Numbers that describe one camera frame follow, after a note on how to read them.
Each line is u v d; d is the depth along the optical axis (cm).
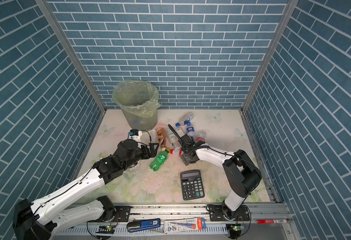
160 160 89
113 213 68
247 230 69
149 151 68
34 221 38
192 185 81
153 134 105
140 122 99
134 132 66
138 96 107
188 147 70
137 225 66
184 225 70
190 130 102
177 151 93
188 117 112
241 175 46
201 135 103
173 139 99
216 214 74
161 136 99
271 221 71
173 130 77
